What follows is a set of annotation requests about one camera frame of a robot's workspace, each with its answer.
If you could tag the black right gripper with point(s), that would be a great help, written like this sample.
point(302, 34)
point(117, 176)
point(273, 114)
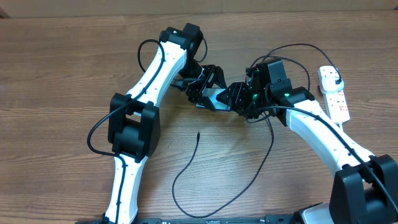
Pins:
point(237, 92)

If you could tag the blue Galaxy smartphone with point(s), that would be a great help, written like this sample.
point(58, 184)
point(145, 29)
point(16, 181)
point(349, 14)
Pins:
point(210, 102)

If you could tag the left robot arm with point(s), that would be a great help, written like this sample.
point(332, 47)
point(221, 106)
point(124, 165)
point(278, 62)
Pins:
point(134, 118)

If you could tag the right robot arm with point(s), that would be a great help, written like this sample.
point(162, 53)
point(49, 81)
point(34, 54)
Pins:
point(365, 186)

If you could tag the white charger plug adapter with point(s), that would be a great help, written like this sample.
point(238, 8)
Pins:
point(329, 85)

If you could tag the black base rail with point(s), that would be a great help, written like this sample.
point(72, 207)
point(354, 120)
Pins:
point(268, 219)

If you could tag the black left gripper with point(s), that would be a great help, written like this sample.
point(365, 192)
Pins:
point(195, 92)

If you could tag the white power strip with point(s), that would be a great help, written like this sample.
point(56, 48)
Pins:
point(335, 103)

